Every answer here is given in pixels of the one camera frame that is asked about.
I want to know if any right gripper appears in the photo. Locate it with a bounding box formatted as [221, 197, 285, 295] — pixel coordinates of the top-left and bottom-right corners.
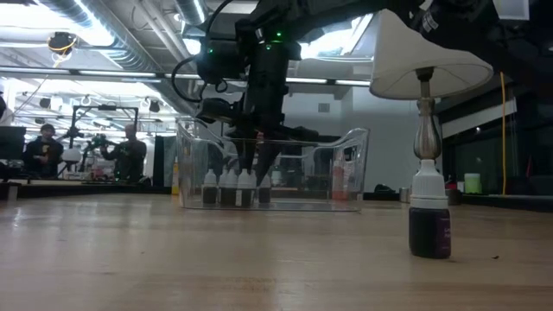
[197, 84, 321, 175]

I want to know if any yellow food colouring bottle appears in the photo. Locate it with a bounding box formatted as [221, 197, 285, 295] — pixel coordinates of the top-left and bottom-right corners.
[171, 155, 181, 195]

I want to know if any red food colouring bottle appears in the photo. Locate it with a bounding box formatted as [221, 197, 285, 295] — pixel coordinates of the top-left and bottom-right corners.
[332, 159, 351, 200]

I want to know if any small purple dropper bottle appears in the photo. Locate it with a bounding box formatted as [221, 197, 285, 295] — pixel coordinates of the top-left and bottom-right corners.
[408, 158, 453, 260]

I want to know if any clear plastic bin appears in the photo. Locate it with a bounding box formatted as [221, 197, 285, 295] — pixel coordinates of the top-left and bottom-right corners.
[175, 118, 372, 213]

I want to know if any black cabinet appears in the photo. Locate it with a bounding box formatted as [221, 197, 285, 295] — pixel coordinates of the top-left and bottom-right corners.
[151, 136, 166, 187]

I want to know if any person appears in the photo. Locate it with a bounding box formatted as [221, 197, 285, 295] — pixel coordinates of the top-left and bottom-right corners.
[99, 124, 148, 182]
[22, 123, 65, 179]

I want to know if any long ceiling light bar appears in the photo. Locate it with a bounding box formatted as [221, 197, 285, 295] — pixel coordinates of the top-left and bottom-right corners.
[9, 67, 372, 87]

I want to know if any white shade table lamp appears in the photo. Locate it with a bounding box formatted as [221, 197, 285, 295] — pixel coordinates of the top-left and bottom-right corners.
[369, 8, 494, 162]

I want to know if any white round device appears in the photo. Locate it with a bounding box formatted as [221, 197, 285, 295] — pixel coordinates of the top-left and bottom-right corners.
[61, 148, 83, 164]

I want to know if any small dark container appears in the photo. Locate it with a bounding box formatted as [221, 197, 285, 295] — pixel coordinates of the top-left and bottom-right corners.
[444, 181, 461, 206]

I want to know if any pale green container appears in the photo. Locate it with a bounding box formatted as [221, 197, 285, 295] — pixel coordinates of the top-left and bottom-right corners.
[463, 172, 482, 195]

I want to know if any black monitor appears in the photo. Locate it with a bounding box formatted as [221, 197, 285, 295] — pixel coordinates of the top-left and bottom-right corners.
[0, 124, 27, 162]

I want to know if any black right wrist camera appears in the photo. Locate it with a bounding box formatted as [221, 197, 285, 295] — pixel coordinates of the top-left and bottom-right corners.
[196, 39, 248, 86]

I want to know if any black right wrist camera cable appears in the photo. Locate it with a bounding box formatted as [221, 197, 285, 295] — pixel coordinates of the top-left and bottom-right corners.
[170, 0, 237, 105]

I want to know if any silver ventilation duct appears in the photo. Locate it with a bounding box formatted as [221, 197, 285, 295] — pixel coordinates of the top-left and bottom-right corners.
[47, 0, 204, 116]

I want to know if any black gantry frame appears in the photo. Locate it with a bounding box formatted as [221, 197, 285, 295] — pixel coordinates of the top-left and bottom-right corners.
[68, 105, 140, 148]

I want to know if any black aluminium frame rail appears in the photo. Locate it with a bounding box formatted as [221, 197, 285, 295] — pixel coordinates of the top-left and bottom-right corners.
[0, 180, 174, 200]
[458, 193, 553, 213]

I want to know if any yellow ceiling cord reel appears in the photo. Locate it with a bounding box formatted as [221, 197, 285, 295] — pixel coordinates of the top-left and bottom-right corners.
[47, 30, 79, 57]

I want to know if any yellow power cord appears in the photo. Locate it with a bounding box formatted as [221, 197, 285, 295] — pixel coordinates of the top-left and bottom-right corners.
[496, 71, 507, 196]

